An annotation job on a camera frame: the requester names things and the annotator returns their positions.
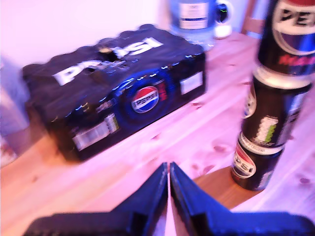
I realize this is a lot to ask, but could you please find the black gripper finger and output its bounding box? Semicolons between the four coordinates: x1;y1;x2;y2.
169;161;237;236
108;162;169;236

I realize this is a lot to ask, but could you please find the black Pepsi Max can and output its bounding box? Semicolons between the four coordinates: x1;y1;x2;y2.
230;139;285;192
257;0;315;77
237;65;313;151

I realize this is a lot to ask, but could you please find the black Pepsi 24-can pack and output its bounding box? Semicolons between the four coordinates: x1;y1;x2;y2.
22;24;207;163

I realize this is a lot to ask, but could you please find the large clear water bottle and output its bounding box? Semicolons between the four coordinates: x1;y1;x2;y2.
168;0;217;51

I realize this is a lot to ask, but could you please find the wooden chair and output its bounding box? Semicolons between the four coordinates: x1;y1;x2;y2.
241;0;268;37

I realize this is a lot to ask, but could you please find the small white security camera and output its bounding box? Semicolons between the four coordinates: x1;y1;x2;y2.
213;0;234;40

